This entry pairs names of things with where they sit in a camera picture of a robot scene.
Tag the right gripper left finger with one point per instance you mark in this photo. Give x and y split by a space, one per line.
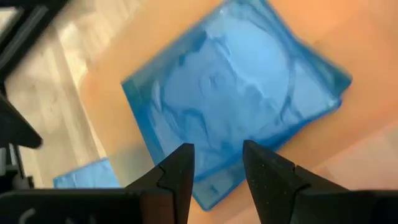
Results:
174 177

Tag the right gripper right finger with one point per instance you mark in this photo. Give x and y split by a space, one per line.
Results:
270 180

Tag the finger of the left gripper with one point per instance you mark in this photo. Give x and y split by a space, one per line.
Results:
12 130

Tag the blue jewel case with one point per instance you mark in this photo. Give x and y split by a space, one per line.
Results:
87 175
208 196
233 77

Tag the orange plastic bin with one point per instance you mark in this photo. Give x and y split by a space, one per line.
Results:
342 31

